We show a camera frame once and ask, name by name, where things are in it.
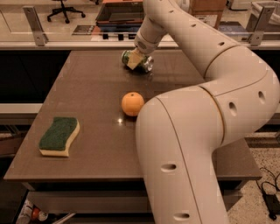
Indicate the bottles under table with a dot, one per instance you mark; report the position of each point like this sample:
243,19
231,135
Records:
30,213

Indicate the green soda can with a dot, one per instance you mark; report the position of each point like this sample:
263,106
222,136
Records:
145,65

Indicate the black power adapter with cable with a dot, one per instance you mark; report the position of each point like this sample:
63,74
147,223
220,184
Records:
269,187

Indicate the green and yellow sponge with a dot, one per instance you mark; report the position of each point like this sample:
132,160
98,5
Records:
58,138

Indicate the metal glass bracket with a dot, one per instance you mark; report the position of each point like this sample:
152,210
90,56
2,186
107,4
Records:
36,28
256,28

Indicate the orange fruit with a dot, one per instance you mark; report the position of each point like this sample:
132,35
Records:
132,103

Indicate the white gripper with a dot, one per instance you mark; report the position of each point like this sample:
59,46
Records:
144,43

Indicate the grey tray on floor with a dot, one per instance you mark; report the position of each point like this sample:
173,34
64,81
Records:
121,12

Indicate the cardboard box with label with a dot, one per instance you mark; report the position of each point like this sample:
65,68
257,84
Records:
208,11

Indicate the right metal glass bracket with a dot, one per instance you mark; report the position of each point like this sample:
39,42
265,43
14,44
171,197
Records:
256,28

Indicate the left metal glass bracket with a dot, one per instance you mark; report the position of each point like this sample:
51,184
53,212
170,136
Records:
36,28

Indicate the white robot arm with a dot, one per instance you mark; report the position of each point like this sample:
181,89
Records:
178,131

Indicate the black office chair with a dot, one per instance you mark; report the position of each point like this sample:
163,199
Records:
64,10

